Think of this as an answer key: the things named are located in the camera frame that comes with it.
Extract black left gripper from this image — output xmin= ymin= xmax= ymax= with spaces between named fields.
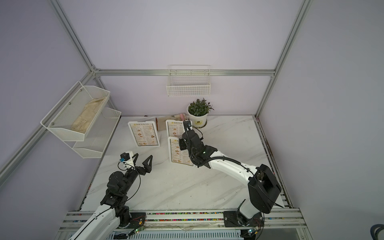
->
xmin=121 ymin=155 xmax=152 ymax=195

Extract dim sum menu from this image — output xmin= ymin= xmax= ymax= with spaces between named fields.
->
xmin=169 ymin=138 xmax=193 ymax=166
xmin=167 ymin=121 xmax=185 ymax=139
xmin=130 ymin=122 xmax=159 ymax=147

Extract white acrylic menu holder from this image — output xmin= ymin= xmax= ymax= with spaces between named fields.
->
xmin=127 ymin=120 xmax=161 ymax=148
xmin=167 ymin=136 xmax=194 ymax=167
xmin=165 ymin=119 xmax=193 ymax=140

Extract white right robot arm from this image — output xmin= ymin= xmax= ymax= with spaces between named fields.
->
xmin=179 ymin=130 xmax=282 ymax=227

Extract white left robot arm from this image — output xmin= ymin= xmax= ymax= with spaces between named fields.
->
xmin=70 ymin=152 xmax=153 ymax=240

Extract beige oven mitt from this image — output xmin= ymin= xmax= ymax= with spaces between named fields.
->
xmin=156 ymin=115 xmax=176 ymax=131

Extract potted green plant white pot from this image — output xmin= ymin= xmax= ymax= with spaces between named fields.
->
xmin=187 ymin=98 xmax=214 ymax=129

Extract beige cloth in shelf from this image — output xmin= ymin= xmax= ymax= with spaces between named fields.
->
xmin=71 ymin=97 xmax=106 ymax=134

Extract white two-tier mesh shelf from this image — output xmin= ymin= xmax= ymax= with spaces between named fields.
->
xmin=41 ymin=82 xmax=121 ymax=159

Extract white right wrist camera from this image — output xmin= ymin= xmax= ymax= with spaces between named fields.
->
xmin=183 ymin=120 xmax=193 ymax=132

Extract white wire wall basket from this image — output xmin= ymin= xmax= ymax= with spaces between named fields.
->
xmin=166 ymin=65 xmax=211 ymax=97

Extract aluminium frame profiles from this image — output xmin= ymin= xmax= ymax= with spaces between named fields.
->
xmin=0 ymin=0 xmax=314 ymax=208

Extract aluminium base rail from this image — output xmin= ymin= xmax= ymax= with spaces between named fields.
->
xmin=55 ymin=208 xmax=312 ymax=240

